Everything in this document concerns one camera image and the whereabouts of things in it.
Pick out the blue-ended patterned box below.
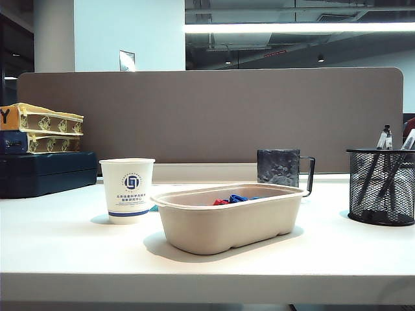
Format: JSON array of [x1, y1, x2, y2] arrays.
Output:
[[0, 130, 82, 156]]

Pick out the beige desk cable tray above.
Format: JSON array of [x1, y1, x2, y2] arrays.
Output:
[[151, 163, 351, 184]]

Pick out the dark blue case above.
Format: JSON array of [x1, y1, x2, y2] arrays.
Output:
[[0, 151, 99, 200]]

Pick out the white printed paper cup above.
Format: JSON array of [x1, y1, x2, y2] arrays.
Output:
[[99, 157, 156, 225]]

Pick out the ceiling air vent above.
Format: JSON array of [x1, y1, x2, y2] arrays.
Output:
[[319, 12, 354, 23]]

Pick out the small wall sign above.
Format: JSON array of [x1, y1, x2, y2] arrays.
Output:
[[118, 49, 136, 73]]

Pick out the brown desk partition panel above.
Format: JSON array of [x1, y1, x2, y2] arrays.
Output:
[[16, 66, 405, 174]]

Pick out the pens in holder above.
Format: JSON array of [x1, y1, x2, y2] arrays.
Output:
[[377, 128, 415, 200]]

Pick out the beige pulp food tray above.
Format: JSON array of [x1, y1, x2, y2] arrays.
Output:
[[149, 182, 311, 256]]

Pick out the red office chair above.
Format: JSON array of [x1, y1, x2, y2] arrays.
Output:
[[403, 118, 415, 144]]

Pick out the orange-ended patterned box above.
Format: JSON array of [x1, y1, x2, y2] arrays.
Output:
[[0, 102, 85, 137]]

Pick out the white ceiling light strip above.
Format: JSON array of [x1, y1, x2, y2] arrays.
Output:
[[184, 22, 415, 34]]

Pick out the dark textured mug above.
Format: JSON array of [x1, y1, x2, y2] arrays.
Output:
[[256, 148, 316, 198]]

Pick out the black mesh pen holder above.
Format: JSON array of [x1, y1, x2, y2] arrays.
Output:
[[346, 148, 415, 227]]

